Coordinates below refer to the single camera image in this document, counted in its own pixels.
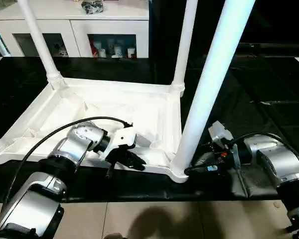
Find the white plastic children's table top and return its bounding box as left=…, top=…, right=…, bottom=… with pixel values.
left=0, top=77, right=190, bottom=184

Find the black work mat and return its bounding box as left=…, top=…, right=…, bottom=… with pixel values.
left=0, top=55, right=299, bottom=202

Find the black metal bar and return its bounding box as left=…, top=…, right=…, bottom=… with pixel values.
left=238, top=43, right=299, bottom=50

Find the white glass-door cabinet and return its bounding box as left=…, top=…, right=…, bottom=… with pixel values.
left=0, top=0, right=150, bottom=58

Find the dark object on cabinet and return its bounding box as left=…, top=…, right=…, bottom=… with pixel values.
left=81, top=0, right=105, bottom=14

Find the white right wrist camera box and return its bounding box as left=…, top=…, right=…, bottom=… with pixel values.
left=208, top=121, right=235, bottom=148

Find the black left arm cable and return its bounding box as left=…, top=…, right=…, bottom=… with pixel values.
left=0, top=117, right=134, bottom=210

